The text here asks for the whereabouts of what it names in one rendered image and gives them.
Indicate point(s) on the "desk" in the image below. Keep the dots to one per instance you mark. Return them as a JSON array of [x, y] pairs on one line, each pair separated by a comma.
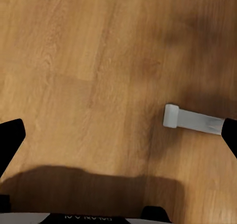
[[175, 117]]

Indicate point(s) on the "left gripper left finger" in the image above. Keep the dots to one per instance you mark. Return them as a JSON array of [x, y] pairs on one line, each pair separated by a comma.
[[12, 134]]

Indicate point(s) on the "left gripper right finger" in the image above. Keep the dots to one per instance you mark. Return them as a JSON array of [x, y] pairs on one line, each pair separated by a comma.
[[229, 134]]

